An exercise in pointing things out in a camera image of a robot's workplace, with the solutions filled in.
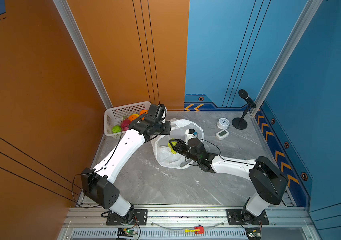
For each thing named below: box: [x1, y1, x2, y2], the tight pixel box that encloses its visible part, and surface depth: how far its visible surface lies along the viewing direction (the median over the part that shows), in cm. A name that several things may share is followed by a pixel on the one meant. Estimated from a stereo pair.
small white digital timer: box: [216, 129, 230, 141], surface depth 105 cm
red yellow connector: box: [184, 225, 205, 235], surface depth 71 cm
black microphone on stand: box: [232, 89, 257, 130], surface depth 111 cm
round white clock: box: [217, 117, 230, 130], surface depth 111 cm
